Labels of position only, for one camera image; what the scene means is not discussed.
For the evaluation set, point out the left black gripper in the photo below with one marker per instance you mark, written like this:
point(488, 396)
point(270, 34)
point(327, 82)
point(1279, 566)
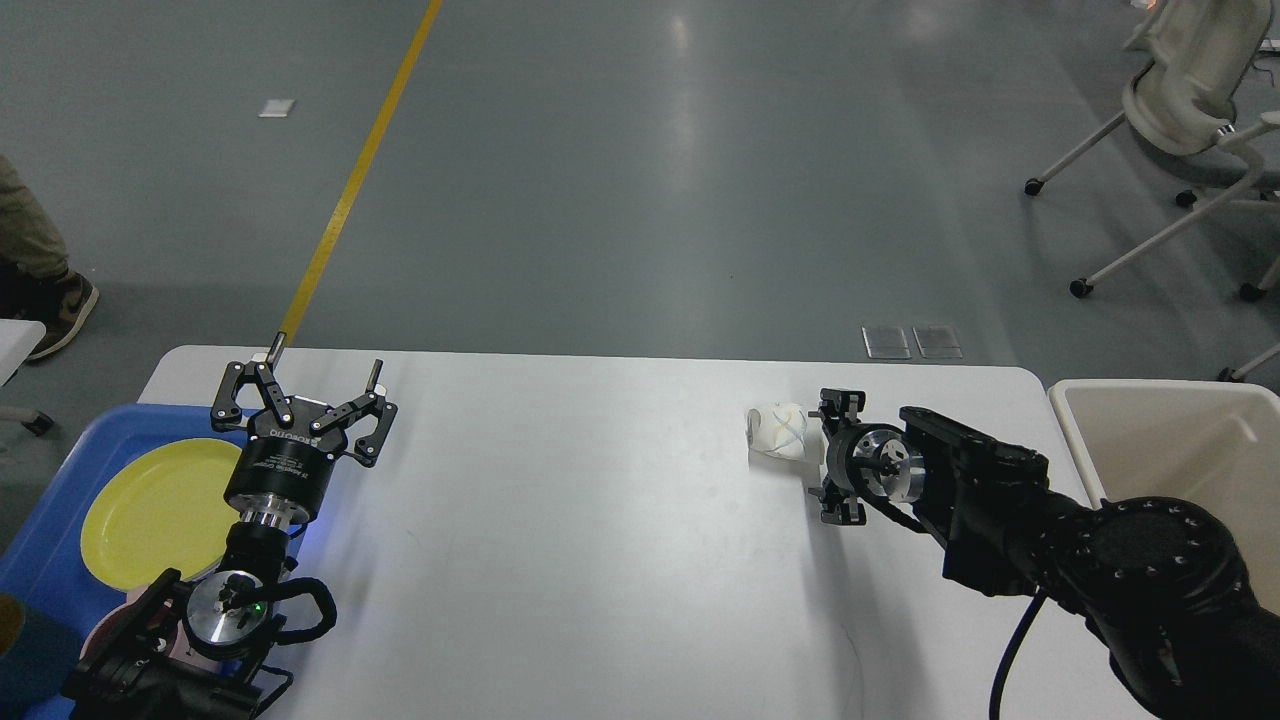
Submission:
point(285, 470)

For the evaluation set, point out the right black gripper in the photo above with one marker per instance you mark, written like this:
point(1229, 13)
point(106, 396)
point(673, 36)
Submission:
point(845, 480)

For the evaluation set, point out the yellow plate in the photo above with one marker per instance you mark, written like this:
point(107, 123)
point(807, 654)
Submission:
point(164, 510)

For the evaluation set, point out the pink mug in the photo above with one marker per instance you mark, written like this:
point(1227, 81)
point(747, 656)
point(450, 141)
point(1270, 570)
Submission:
point(99, 631)

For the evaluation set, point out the dark teal mug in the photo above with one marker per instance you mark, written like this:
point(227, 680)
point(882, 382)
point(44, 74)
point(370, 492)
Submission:
point(37, 655)

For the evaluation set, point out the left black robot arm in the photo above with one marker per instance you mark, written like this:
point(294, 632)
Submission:
point(199, 649)

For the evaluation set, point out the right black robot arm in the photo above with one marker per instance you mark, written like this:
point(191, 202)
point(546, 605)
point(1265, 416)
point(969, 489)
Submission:
point(1159, 581)

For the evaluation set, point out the metal floor plate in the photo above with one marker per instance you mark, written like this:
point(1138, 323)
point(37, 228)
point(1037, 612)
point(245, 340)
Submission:
point(938, 342)
point(886, 342)

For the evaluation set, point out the blue plastic tray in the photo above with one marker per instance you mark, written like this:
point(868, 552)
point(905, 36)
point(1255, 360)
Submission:
point(43, 566)

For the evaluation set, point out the white side table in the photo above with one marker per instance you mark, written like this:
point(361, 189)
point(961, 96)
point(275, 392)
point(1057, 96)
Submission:
point(18, 339)

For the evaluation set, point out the person in khaki trousers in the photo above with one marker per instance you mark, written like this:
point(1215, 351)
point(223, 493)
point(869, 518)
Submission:
point(37, 283)

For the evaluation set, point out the beige plastic bin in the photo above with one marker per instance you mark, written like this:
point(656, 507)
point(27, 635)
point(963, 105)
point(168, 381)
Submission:
point(1212, 443)

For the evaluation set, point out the white office chair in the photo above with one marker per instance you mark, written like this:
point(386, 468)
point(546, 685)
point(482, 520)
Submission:
point(1181, 112)

